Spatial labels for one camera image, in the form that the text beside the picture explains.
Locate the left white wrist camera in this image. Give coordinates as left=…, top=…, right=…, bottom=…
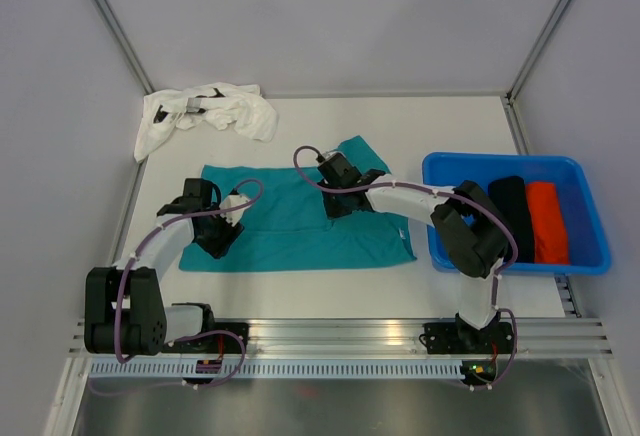
left=219, top=194, right=250, bottom=226

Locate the white t-shirt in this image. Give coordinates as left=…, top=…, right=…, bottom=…
left=133, top=82, right=279, bottom=163

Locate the aluminium mounting rail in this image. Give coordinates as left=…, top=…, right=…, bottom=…
left=69, top=318, right=614, bottom=360

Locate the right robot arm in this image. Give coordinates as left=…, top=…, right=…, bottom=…
left=316, top=152, right=517, bottom=351

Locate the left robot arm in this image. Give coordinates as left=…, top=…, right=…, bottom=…
left=84, top=178, right=251, bottom=362

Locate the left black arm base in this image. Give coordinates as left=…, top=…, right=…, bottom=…
left=161, top=321, right=250, bottom=356

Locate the purple cable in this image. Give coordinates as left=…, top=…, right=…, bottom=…
left=292, top=145, right=517, bottom=391
left=88, top=179, right=265, bottom=397

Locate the blue plastic bin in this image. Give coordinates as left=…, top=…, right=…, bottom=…
left=422, top=152, right=611, bottom=276

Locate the rolled orange t-shirt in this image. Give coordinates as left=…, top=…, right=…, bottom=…
left=526, top=181, right=570, bottom=265

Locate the right aluminium frame post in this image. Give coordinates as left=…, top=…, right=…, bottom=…
left=506, top=0, right=574, bottom=105

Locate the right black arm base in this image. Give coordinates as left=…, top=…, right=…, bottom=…
left=419, top=322, right=515, bottom=355

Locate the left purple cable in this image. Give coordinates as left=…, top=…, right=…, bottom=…
left=88, top=179, right=265, bottom=397

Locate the teal t-shirt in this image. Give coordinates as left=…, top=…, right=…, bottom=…
left=178, top=165, right=415, bottom=273

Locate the rolled black t-shirt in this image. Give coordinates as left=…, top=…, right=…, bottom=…
left=488, top=176, right=535, bottom=263

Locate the white slotted cable duct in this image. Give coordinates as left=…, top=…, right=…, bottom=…
left=89, top=358, right=463, bottom=380

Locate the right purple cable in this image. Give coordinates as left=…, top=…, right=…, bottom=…
left=292, top=145, right=517, bottom=391

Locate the aluminium frame post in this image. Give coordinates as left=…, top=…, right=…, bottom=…
left=90, top=0, right=155, bottom=95
left=506, top=0, right=574, bottom=105

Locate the left aluminium frame post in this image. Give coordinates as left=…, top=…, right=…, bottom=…
left=90, top=0, right=155, bottom=95

